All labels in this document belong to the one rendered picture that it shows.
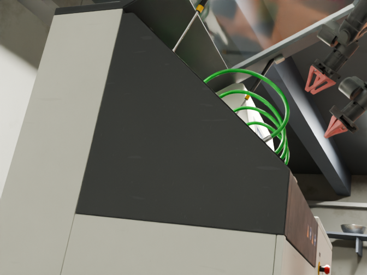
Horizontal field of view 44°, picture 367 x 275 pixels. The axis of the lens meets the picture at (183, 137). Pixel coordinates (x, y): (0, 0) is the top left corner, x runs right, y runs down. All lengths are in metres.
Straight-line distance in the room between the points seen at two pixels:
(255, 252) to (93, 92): 0.70
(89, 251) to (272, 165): 0.53
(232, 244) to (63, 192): 0.52
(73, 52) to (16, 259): 0.67
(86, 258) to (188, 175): 0.35
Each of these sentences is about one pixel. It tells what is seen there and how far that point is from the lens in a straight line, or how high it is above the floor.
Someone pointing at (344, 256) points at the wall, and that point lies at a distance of 7.73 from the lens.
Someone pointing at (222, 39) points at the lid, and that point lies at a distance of 1.84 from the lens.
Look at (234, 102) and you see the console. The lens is 2.04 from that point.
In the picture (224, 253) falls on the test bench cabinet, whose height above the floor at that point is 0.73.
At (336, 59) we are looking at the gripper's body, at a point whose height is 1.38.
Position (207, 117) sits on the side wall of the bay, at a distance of 1.23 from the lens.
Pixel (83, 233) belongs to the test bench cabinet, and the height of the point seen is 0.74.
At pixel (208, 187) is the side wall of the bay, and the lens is 1.17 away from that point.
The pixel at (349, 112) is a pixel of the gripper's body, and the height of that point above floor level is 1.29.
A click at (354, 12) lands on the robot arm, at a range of 1.43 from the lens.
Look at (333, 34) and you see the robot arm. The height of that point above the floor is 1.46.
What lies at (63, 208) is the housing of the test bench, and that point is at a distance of 1.35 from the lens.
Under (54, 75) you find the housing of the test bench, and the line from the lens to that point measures 1.56.
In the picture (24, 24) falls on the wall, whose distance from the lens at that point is 3.58.
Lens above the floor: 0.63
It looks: 19 degrees up
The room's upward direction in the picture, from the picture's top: 10 degrees clockwise
